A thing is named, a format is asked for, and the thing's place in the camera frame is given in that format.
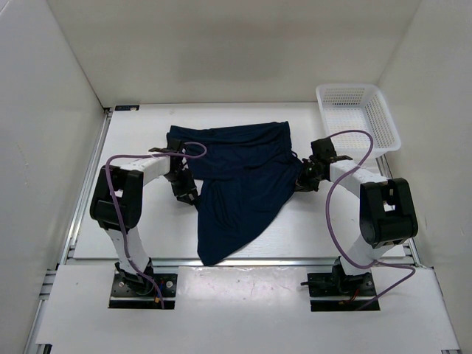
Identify front aluminium rail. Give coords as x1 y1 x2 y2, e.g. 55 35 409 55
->
152 257 336 267

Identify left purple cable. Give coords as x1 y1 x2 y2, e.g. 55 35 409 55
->
105 142 207 309

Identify navy blue shorts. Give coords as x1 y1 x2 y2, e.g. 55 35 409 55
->
167 122 302 266

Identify purple cable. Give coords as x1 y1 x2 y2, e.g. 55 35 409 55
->
326 129 417 309
105 142 207 309

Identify left aluminium frame rail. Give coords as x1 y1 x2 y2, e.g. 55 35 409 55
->
23 107 114 353

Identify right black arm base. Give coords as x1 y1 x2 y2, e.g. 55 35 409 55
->
300 264 381 313

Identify aluminium frame rail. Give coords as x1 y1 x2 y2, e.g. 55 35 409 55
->
23 107 114 353
375 154 462 354

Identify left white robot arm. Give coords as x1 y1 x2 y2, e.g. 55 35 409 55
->
90 139 207 295

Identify small dark label sticker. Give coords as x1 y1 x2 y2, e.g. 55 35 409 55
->
114 105 140 111

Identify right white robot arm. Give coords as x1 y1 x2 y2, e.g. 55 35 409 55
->
296 137 418 295

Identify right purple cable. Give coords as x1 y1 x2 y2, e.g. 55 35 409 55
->
326 129 417 309

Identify white plastic mesh basket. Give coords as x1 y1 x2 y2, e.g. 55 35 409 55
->
316 83 401 161

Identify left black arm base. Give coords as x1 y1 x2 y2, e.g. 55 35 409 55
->
108 271 178 310

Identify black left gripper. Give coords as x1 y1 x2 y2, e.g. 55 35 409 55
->
164 167 199 205

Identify right aluminium frame rail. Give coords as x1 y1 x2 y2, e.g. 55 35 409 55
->
375 154 462 354

